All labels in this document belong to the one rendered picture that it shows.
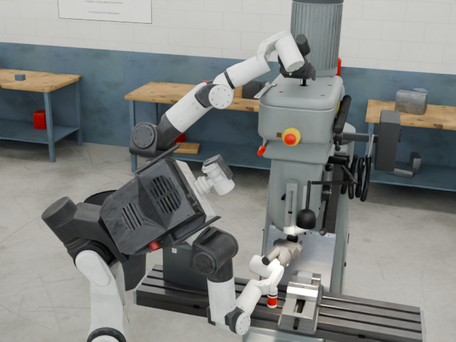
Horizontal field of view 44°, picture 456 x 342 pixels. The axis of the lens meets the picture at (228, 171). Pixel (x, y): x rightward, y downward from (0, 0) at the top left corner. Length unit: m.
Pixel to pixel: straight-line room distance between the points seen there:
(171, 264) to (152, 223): 0.80
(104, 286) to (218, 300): 0.40
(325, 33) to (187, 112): 0.67
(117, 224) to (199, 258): 0.28
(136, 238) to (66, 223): 0.25
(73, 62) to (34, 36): 0.58
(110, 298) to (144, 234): 0.35
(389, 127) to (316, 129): 0.49
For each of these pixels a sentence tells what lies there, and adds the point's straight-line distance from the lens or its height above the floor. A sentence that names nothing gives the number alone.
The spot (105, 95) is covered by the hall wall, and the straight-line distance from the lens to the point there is 7.24.
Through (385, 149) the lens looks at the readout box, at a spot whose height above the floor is 1.61.
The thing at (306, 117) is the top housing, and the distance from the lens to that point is 1.94.
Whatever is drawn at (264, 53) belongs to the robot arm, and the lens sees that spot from 1.91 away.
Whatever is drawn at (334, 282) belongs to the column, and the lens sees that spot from 2.89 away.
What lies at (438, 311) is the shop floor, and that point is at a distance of 4.42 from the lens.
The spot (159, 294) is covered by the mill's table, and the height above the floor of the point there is 0.95.
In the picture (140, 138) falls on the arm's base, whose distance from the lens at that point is 1.90.
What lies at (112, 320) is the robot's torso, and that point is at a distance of 2.13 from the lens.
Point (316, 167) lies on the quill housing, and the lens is 2.15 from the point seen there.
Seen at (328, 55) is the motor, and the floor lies 1.97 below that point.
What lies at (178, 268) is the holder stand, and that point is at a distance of 2.55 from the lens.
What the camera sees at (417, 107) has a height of 0.95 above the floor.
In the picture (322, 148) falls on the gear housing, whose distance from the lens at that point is 2.07.
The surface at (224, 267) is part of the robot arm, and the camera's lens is 1.88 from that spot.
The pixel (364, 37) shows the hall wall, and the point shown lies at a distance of 6.34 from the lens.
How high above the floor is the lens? 2.35
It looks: 21 degrees down
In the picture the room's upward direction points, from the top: 1 degrees clockwise
